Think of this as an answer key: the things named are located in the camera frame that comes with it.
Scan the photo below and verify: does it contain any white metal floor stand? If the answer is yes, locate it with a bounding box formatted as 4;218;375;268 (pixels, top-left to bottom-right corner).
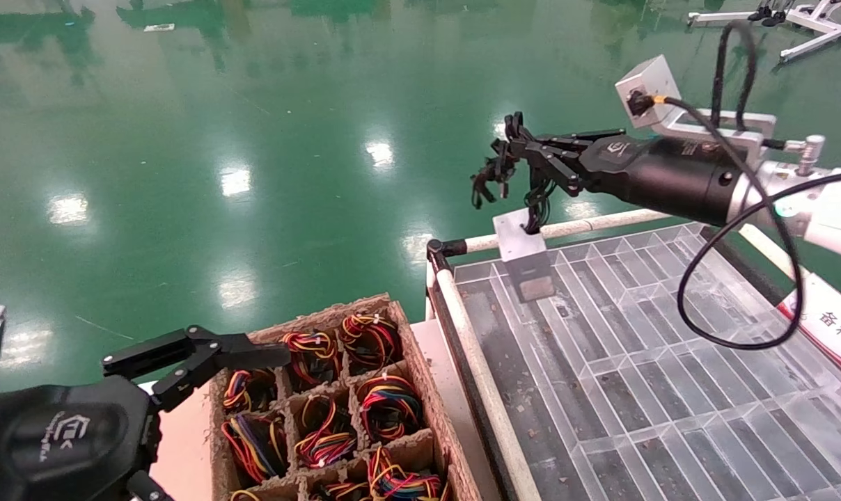
686;0;841;63

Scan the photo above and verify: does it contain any brown cardboard divider box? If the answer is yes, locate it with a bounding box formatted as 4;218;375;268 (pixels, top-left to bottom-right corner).
207;292;480;501

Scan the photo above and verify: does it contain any white sign with red border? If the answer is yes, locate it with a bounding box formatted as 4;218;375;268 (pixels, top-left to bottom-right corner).
776;273;841;387

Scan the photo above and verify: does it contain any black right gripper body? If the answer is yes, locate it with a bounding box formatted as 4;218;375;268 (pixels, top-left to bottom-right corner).
578;136;743;228

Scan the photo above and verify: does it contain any clear plastic divider tray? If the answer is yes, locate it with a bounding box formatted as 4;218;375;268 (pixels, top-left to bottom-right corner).
454;223;841;501

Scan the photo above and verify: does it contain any white pipe rack frame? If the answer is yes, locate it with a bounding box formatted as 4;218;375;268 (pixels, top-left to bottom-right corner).
424;207;811;501

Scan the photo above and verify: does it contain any silver camera mount bracket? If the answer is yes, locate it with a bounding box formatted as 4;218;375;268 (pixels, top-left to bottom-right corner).
654;108;776;154

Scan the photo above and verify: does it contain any short black looped cable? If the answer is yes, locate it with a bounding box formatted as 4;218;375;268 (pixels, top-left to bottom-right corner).
712;19;759;133

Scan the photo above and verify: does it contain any grey power supply black cable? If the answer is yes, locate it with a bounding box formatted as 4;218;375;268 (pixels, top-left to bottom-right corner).
471;111;558;304

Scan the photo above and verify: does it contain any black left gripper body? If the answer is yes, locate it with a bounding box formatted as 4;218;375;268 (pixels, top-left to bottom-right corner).
0;376;162;501

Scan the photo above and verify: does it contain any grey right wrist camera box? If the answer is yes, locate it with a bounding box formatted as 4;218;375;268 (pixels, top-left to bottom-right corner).
615;54;683;130

